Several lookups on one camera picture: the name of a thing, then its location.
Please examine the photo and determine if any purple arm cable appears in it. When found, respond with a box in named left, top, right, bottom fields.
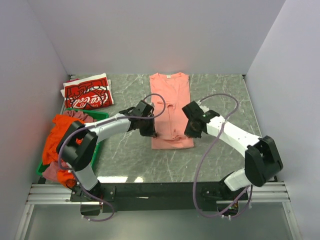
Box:
left=192, top=93, right=253, bottom=219
left=57, top=93, right=166, bottom=222

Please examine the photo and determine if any green plastic bin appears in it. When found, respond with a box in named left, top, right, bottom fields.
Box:
left=36, top=108, right=109, bottom=176

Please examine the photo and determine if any orange t-shirt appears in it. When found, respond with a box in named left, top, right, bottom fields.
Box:
left=41, top=113, right=98, bottom=187

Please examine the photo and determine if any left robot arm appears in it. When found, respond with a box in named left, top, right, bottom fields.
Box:
left=56, top=100, right=157, bottom=201

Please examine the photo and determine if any aluminium rail frame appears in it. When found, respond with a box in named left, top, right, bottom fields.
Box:
left=14, top=181, right=302, bottom=240

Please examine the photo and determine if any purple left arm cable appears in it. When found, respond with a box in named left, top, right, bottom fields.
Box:
left=57, top=93, right=166, bottom=222

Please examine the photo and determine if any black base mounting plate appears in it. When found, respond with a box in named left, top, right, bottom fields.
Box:
left=70, top=181, right=249, bottom=216

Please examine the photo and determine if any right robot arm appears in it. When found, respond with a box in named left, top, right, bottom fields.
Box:
left=182, top=101, right=284, bottom=201

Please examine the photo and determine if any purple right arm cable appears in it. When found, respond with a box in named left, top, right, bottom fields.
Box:
left=192, top=93, right=253, bottom=219

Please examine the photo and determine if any mauve t-shirt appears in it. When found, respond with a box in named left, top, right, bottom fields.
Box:
left=41, top=109, right=94, bottom=181

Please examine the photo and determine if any folded red coca-cola t-shirt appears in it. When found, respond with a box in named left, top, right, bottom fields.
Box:
left=60, top=73, right=114, bottom=110

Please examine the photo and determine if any pink t-shirt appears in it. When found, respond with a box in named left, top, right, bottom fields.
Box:
left=149, top=72, right=194, bottom=150

